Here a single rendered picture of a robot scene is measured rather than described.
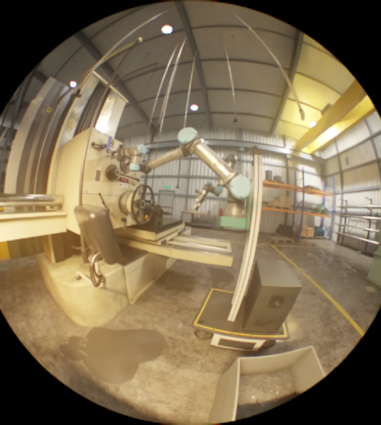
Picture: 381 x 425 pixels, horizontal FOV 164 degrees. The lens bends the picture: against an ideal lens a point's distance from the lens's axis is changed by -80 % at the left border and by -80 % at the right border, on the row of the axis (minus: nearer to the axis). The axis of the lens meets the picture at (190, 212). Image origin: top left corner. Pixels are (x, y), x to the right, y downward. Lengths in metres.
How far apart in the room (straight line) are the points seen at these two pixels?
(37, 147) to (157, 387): 2.27
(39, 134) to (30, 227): 0.90
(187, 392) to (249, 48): 8.59
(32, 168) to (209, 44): 7.08
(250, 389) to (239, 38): 8.18
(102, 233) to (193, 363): 1.29
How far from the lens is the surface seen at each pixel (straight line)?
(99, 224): 0.49
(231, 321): 1.38
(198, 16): 7.22
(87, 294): 1.41
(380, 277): 4.61
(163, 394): 1.34
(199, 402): 1.35
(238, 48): 7.37
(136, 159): 0.93
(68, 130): 1.81
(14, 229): 1.23
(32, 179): 1.61
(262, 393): 1.13
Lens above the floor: 1.33
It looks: 3 degrees down
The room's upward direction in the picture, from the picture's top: 5 degrees clockwise
